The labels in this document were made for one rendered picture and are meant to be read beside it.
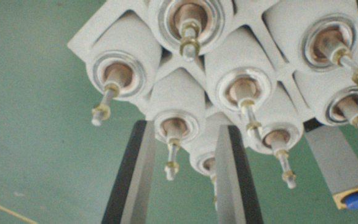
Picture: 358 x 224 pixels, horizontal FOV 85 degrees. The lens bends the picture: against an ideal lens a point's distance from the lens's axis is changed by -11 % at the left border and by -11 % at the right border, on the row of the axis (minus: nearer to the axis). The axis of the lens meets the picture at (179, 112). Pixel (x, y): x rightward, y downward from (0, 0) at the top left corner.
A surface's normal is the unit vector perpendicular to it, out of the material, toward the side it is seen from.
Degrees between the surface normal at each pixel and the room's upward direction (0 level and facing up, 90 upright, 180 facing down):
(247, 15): 0
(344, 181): 90
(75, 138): 0
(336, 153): 90
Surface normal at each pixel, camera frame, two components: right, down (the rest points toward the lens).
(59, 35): -0.05, 0.66
